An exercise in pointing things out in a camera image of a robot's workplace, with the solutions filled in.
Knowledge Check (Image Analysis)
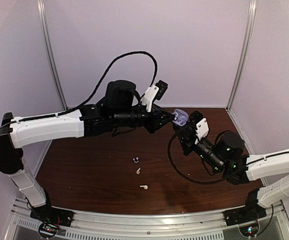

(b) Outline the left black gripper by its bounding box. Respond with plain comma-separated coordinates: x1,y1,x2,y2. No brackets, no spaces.
112,103,176,134

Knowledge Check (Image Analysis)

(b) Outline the purple earbud charging case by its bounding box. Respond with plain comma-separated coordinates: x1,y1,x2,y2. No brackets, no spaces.
172,108,189,127

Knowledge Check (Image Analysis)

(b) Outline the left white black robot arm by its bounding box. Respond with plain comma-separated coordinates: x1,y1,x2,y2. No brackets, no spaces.
0,80,174,222

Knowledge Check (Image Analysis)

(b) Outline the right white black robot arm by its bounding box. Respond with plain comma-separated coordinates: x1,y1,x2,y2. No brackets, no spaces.
167,123,289,221

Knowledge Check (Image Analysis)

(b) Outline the white stem earbud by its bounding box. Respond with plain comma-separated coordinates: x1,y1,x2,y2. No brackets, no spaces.
139,185,149,190

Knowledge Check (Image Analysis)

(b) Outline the right black braided cable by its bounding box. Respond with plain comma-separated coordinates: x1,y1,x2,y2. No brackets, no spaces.
167,129,250,185

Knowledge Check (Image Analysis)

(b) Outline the black braided cable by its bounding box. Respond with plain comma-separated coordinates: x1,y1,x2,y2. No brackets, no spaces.
167,129,250,185
0,50,159,171

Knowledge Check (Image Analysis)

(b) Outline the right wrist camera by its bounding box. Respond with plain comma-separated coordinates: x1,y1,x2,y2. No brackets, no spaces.
189,110,210,145

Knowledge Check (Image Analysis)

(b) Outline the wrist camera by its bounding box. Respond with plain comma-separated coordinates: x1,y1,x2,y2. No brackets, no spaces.
140,80,168,113
189,110,210,145

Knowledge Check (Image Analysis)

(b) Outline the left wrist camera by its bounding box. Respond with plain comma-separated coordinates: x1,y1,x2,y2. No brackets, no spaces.
140,80,168,113

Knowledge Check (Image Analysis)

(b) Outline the left black braided cable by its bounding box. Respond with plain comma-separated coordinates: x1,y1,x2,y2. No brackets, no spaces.
0,50,159,171

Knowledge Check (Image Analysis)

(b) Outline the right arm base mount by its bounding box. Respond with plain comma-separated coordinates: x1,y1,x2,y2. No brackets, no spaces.
223,206,267,238

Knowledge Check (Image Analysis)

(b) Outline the right aluminium frame post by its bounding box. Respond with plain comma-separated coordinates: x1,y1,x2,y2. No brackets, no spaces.
226,0,257,112

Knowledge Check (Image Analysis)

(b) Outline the aluminium frame post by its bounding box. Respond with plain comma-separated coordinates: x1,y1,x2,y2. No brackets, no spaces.
226,0,257,112
36,0,68,110

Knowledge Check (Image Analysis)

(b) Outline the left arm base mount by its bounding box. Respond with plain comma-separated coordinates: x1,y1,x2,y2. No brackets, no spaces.
30,207,74,239

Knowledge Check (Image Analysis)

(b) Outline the left aluminium frame post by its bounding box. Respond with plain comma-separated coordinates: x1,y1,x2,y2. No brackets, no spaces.
36,0,68,110

